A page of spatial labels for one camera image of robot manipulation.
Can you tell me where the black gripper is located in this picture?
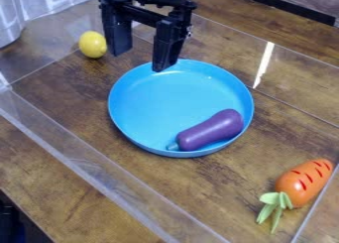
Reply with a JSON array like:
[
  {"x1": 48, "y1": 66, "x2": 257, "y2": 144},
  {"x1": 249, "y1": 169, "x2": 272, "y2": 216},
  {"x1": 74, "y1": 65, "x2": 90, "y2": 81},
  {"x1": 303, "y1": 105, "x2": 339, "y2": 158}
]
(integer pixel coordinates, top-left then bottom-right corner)
[{"x1": 98, "y1": 0, "x2": 196, "y2": 72}]

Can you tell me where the orange toy carrot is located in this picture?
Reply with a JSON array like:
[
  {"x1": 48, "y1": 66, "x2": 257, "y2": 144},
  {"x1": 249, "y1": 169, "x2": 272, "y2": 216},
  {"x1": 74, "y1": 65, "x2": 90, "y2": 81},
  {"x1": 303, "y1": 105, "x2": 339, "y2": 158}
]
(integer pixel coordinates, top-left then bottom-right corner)
[{"x1": 255, "y1": 159, "x2": 333, "y2": 232}]

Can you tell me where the blue round tray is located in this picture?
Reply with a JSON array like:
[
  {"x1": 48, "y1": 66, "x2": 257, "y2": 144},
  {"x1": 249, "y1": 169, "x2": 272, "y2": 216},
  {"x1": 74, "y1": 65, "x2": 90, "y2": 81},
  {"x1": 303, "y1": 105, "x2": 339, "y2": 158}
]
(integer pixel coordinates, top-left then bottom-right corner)
[{"x1": 106, "y1": 60, "x2": 255, "y2": 158}]

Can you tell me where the yellow toy lemon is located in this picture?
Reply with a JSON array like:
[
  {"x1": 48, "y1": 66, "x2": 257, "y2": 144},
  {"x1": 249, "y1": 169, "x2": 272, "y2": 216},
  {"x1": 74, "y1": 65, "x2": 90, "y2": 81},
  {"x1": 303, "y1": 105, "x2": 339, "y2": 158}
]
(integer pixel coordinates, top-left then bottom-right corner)
[{"x1": 78, "y1": 31, "x2": 106, "y2": 59}]

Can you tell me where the grey white curtain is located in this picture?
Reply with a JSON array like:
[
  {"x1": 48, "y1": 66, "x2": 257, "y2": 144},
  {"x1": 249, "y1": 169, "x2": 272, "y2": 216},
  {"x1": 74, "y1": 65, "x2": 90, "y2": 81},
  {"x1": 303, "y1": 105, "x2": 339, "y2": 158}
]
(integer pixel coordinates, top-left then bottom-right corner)
[{"x1": 0, "y1": 0, "x2": 88, "y2": 49}]

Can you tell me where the purple toy eggplant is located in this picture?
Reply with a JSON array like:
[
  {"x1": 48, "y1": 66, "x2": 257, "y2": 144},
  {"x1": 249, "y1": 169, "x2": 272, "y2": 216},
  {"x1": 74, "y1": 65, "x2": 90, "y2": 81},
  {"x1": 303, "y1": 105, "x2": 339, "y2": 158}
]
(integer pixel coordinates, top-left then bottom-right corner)
[{"x1": 166, "y1": 109, "x2": 244, "y2": 152}]

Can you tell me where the clear acrylic enclosure wall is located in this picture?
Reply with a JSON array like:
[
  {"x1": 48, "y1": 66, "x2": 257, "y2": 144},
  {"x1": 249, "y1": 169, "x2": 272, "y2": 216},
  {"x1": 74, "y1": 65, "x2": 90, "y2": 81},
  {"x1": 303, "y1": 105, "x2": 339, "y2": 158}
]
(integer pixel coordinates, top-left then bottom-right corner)
[{"x1": 0, "y1": 0, "x2": 339, "y2": 243}]

